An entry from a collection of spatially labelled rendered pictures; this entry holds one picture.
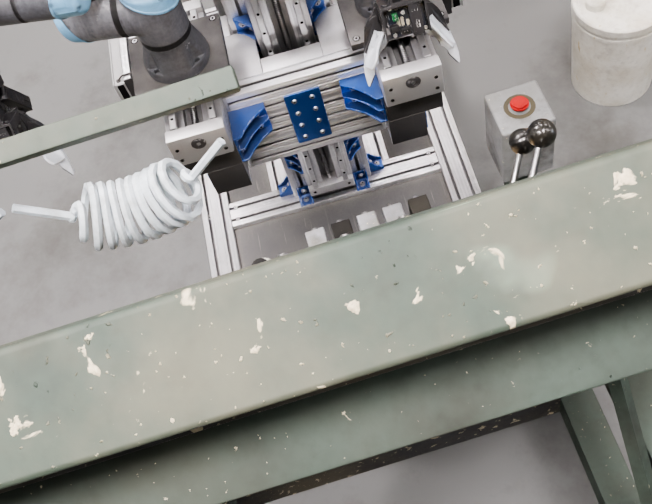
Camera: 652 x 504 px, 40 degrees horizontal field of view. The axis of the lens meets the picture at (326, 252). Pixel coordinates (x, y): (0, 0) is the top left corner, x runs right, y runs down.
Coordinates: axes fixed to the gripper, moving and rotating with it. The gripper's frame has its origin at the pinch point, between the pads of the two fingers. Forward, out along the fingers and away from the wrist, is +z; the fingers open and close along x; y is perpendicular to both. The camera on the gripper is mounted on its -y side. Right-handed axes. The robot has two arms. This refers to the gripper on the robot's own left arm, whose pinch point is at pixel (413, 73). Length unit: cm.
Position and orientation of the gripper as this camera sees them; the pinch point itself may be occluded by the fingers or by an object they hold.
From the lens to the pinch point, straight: 150.0
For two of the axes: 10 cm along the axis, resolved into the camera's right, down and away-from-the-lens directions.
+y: 0.7, 4.9, -8.7
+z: 2.5, 8.3, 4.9
